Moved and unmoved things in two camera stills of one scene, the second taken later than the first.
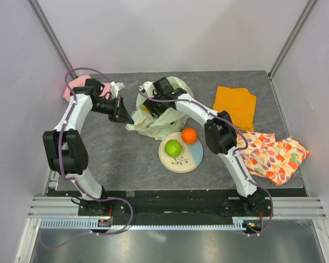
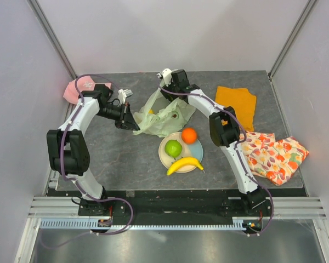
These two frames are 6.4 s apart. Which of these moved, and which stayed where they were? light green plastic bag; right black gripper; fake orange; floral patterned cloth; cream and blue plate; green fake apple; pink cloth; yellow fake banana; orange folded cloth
Moved: yellow fake banana; right black gripper; light green plastic bag
Stayed: pink cloth; fake orange; green fake apple; orange folded cloth; cream and blue plate; floral patterned cloth
